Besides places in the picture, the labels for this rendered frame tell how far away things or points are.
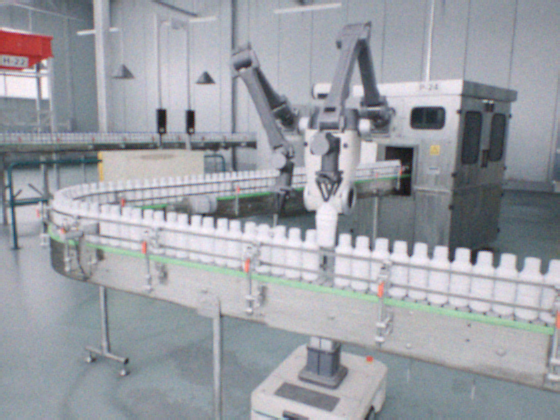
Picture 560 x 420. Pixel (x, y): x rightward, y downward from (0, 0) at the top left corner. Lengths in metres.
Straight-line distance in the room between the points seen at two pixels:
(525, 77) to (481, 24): 1.76
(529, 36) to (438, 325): 12.40
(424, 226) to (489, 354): 3.83
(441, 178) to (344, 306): 3.69
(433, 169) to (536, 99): 8.51
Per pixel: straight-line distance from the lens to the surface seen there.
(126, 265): 1.99
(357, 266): 1.48
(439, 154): 5.08
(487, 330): 1.44
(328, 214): 1.46
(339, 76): 1.56
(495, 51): 13.55
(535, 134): 13.40
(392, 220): 5.41
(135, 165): 5.52
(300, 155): 7.95
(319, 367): 2.41
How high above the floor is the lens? 1.50
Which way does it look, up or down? 10 degrees down
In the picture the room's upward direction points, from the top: 1 degrees clockwise
